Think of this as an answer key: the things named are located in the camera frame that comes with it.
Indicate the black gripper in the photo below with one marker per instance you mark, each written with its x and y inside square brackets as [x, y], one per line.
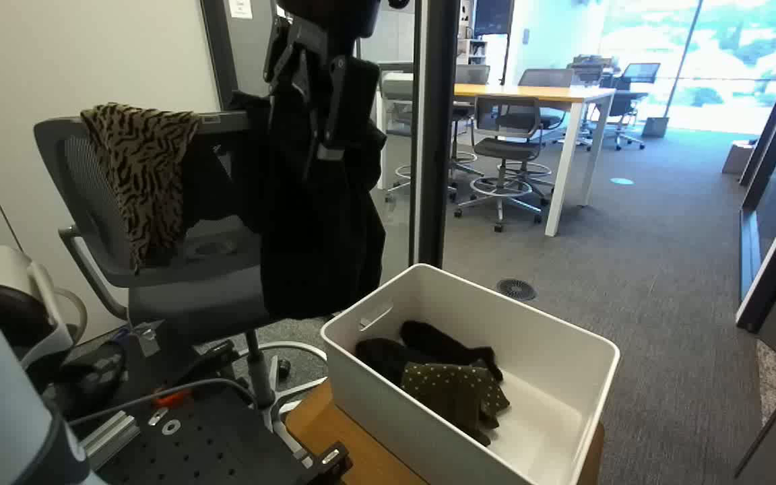
[325, 17]

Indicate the black cloth garment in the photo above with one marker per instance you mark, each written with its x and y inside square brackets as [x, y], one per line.
[316, 234]

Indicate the leopard print cloth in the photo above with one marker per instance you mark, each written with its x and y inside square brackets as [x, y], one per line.
[141, 172]

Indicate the olive dotted cloth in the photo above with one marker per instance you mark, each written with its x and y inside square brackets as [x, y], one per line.
[456, 393]

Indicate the white plastic laundry basket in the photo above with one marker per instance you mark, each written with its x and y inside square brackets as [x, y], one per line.
[550, 359]

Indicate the wooden top white desk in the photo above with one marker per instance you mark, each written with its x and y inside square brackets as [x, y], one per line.
[533, 92]

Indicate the grey swivel stool chair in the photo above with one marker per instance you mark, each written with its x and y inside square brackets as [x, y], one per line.
[510, 150]
[546, 81]

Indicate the grey office chair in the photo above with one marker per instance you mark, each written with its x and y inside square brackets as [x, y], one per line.
[201, 286]

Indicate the black computer monitor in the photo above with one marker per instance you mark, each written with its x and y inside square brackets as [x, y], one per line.
[642, 72]

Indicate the round floor outlet cover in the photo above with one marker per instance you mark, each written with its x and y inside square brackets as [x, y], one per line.
[519, 289]

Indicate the black folded garment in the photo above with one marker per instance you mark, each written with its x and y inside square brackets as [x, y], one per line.
[438, 344]

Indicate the aluminium extrusion bar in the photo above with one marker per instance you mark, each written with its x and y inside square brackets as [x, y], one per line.
[108, 434]

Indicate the black glass wall frame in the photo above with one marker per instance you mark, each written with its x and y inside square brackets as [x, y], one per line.
[436, 137]

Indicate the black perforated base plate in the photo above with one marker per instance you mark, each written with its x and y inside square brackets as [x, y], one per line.
[201, 448]

